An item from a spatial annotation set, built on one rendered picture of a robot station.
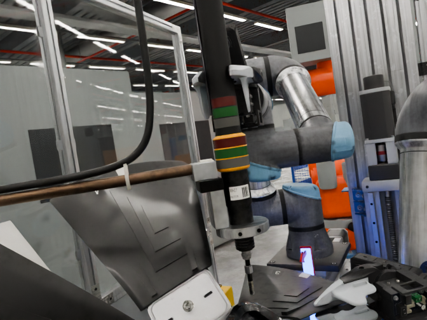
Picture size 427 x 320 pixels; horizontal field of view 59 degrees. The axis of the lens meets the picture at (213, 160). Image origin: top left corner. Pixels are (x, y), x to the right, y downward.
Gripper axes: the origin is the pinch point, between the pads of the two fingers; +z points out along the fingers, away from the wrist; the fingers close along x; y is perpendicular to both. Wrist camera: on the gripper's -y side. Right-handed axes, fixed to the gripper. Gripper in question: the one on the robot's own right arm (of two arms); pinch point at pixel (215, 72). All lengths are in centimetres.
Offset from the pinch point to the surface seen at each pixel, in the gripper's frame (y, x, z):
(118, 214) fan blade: 16.9, 17.7, -2.2
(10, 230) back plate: 18.6, 41.6, -7.2
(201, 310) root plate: 28.5, 5.0, 4.3
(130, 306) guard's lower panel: 62, 59, -72
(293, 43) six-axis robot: -87, -7, -389
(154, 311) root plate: 28.0, 10.8, 5.0
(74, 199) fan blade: 13.9, 24.1, -1.8
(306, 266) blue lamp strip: 38, -6, -36
